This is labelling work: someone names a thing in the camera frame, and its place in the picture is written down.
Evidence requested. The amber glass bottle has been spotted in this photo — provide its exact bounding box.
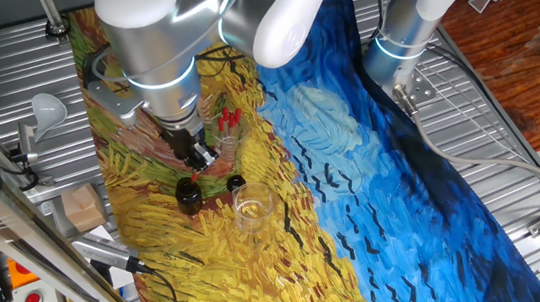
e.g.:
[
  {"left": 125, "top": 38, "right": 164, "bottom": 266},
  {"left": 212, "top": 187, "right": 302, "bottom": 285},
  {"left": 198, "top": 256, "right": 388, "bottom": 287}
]
[{"left": 172, "top": 174, "right": 208, "bottom": 218}]

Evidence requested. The aluminium frame beam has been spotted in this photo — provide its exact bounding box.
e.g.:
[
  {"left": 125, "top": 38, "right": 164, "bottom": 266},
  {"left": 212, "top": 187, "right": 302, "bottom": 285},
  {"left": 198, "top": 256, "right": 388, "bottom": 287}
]
[{"left": 0, "top": 142, "right": 160, "bottom": 302}]

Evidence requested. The silver depth camera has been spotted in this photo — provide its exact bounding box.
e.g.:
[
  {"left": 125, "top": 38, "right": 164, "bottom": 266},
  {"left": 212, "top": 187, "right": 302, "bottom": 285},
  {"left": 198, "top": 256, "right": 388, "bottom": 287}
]
[{"left": 67, "top": 231, "right": 145, "bottom": 276}]

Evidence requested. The grey cable with connector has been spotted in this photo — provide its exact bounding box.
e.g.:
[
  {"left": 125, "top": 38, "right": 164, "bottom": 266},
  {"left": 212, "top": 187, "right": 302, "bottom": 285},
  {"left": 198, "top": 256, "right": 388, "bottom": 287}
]
[{"left": 382, "top": 82, "right": 540, "bottom": 200}]

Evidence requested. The grey box red button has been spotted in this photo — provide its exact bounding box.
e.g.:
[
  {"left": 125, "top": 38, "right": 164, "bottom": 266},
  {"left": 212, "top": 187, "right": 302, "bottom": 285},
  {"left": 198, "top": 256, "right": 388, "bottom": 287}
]
[{"left": 8, "top": 277, "right": 62, "bottom": 302}]

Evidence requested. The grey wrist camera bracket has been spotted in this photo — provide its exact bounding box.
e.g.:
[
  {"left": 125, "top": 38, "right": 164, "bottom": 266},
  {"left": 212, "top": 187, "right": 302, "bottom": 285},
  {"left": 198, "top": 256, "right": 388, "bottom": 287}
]
[{"left": 79, "top": 43, "right": 155, "bottom": 128}]

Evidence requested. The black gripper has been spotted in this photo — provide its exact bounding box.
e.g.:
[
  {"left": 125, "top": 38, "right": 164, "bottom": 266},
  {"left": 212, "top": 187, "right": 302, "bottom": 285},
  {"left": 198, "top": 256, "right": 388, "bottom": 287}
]
[{"left": 156, "top": 122, "right": 222, "bottom": 178}]

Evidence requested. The grey metal bracket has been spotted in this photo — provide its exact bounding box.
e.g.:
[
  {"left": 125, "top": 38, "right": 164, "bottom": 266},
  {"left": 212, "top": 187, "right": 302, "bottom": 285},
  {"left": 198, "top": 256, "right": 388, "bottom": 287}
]
[{"left": 467, "top": 0, "right": 507, "bottom": 17}]

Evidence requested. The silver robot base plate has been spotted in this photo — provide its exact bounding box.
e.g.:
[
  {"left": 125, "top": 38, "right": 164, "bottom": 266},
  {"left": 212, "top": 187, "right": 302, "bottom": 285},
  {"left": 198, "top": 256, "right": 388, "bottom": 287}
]
[{"left": 385, "top": 64, "right": 440, "bottom": 110}]

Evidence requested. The metal camera clamp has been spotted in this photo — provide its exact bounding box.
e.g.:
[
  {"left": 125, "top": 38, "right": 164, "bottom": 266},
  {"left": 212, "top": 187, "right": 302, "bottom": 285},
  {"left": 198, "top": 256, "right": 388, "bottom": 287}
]
[{"left": 2, "top": 121, "right": 61, "bottom": 196}]

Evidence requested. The black camera cable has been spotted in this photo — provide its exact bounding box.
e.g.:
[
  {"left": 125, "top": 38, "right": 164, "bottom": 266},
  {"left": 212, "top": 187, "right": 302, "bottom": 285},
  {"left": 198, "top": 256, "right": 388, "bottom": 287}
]
[{"left": 125, "top": 256, "right": 185, "bottom": 302}]

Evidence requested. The painted wheatfield tablecloth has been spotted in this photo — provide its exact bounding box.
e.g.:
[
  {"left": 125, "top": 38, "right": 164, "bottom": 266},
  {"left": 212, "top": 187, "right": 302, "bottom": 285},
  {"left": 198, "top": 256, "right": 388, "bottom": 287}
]
[{"left": 36, "top": 0, "right": 540, "bottom": 302}]

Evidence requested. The white plastic ladle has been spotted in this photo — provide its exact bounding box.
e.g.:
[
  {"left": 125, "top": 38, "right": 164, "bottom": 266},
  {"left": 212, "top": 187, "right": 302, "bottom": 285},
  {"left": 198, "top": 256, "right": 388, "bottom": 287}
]
[{"left": 26, "top": 91, "right": 71, "bottom": 148}]

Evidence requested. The clear glass beaker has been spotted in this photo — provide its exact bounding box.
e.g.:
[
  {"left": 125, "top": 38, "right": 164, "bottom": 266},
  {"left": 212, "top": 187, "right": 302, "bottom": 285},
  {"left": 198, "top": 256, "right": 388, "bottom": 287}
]
[
  {"left": 198, "top": 91, "right": 256, "bottom": 167},
  {"left": 227, "top": 178, "right": 280, "bottom": 238}
]

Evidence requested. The black bottle cap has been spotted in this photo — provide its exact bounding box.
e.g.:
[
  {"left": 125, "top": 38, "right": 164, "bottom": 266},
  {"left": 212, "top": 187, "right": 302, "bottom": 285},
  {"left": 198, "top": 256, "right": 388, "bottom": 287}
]
[{"left": 224, "top": 173, "right": 249, "bottom": 196}]

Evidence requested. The orange box red button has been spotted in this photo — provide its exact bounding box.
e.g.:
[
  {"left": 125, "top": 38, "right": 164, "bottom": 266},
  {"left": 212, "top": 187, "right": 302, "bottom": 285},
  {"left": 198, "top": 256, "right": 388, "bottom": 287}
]
[{"left": 2, "top": 256, "right": 44, "bottom": 294}]

